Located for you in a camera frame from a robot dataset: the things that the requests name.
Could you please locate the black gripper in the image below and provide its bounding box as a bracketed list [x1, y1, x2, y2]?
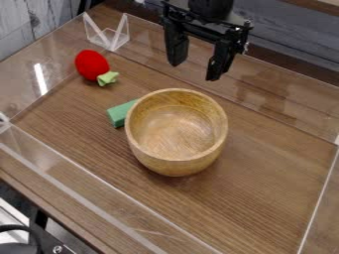
[161, 0, 255, 81]

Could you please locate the red plush strawberry toy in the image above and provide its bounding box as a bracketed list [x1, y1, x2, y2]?
[74, 50, 119, 87]

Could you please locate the wooden bowl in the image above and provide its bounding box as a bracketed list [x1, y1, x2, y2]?
[124, 88, 228, 177]

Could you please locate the green foam block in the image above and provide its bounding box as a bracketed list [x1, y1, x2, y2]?
[106, 99, 136, 128]

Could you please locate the black metal table leg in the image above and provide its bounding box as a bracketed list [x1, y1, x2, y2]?
[29, 209, 77, 254]

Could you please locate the clear acrylic corner bracket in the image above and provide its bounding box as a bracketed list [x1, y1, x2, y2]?
[82, 13, 129, 52]

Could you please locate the clear acrylic tray wall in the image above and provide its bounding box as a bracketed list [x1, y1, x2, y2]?
[0, 15, 339, 254]

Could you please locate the black cable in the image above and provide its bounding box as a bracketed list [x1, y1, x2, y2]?
[0, 223, 34, 247]

